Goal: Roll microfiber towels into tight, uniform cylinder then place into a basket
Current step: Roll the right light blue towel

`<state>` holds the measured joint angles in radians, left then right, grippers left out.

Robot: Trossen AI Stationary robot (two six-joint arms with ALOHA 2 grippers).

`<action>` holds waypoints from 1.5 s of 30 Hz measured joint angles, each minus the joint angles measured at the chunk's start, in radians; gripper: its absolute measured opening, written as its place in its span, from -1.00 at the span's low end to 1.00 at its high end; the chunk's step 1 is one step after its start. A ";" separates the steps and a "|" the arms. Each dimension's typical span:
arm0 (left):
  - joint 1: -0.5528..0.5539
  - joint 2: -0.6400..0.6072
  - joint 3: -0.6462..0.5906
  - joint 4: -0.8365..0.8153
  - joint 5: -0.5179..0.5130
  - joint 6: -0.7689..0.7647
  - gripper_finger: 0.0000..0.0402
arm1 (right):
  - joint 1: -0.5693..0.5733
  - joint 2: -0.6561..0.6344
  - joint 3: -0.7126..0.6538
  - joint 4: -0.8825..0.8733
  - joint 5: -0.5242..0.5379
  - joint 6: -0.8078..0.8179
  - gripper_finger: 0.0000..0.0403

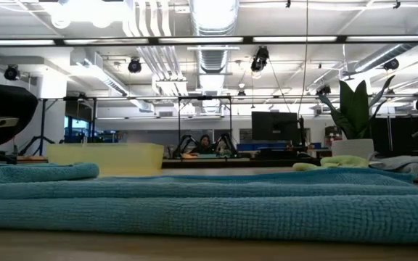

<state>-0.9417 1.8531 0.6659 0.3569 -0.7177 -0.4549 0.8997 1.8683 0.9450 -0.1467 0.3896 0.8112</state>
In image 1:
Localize black tripod stand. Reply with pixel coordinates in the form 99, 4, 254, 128
17, 96, 57, 157

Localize snake plant in white pot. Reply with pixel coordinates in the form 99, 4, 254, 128
316, 74, 397, 161

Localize blue microfiber towel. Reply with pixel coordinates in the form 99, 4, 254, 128
0, 167, 418, 245

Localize black beam with light strips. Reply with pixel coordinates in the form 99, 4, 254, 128
0, 35, 418, 47

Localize large black monitor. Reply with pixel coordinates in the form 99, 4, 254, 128
251, 111, 300, 143

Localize grey microfiber towel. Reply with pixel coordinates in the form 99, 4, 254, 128
367, 130, 418, 185

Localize black workstation frame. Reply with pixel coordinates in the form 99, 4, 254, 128
177, 95, 233, 159

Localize person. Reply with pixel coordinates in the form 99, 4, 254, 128
190, 133, 220, 156

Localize black hanging camera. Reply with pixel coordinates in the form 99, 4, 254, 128
250, 46, 270, 73

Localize yellow translucent plastic basket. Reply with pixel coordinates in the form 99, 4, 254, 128
46, 142, 165, 178

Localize black partition screen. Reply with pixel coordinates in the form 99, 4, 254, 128
370, 115, 418, 157

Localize silver ventilation duct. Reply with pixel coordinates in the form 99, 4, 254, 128
189, 0, 239, 37

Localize lime green microfiber towel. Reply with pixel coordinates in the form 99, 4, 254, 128
291, 154, 372, 173

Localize blue storage bins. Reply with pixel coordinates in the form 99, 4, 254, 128
236, 142, 288, 152

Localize thin hanging cable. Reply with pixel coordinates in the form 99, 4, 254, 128
297, 0, 310, 117

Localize teal microfiber towel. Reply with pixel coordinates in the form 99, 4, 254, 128
0, 162, 101, 184

